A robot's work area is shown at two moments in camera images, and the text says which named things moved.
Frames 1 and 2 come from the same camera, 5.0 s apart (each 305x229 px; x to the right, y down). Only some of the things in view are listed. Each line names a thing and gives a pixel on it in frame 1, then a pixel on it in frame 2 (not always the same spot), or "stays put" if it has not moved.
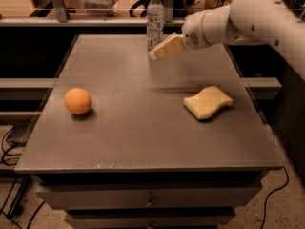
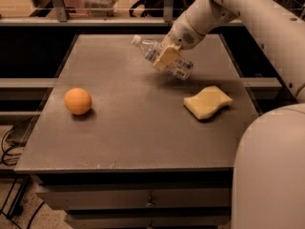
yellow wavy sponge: [207, 101] stays put
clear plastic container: [99, 1] stays put
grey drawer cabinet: [126, 141] stays put
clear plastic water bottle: [155, 19] -> [152, 51]
